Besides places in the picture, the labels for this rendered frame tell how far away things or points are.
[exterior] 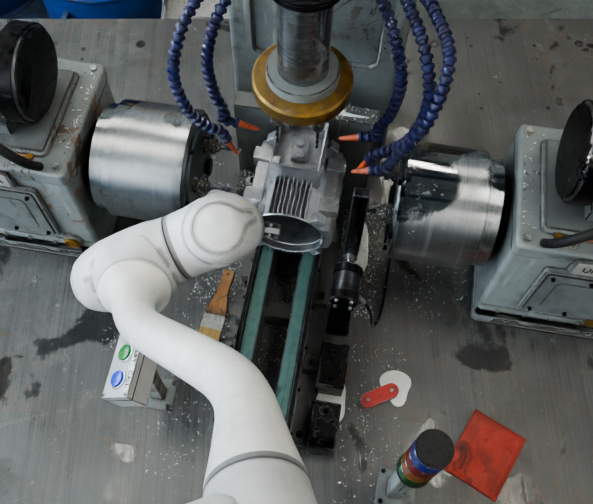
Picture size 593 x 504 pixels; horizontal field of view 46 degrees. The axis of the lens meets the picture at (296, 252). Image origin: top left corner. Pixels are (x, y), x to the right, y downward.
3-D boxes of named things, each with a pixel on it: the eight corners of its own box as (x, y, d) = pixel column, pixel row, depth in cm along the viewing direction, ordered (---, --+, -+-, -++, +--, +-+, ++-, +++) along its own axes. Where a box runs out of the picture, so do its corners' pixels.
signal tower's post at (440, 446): (378, 465, 145) (411, 417, 108) (416, 472, 145) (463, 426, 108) (374, 505, 142) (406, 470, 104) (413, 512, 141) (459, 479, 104)
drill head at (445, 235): (357, 175, 164) (369, 108, 141) (534, 201, 161) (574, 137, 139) (343, 271, 153) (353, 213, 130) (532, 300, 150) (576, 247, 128)
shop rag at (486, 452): (475, 408, 151) (476, 407, 150) (526, 439, 148) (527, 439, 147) (442, 468, 145) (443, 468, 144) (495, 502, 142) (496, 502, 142)
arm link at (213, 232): (250, 182, 109) (174, 214, 110) (235, 177, 94) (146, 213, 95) (276, 247, 110) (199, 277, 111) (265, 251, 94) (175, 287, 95)
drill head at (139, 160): (82, 135, 168) (52, 63, 145) (232, 157, 166) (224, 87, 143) (49, 225, 157) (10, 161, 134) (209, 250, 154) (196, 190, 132)
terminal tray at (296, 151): (279, 135, 149) (279, 114, 143) (328, 143, 149) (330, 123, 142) (268, 182, 144) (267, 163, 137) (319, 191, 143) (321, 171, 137)
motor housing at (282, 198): (262, 172, 163) (259, 122, 146) (342, 185, 162) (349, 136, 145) (243, 247, 154) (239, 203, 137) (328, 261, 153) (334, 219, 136)
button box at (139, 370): (144, 321, 137) (124, 311, 134) (170, 318, 133) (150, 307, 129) (120, 407, 130) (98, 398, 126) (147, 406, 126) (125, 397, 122)
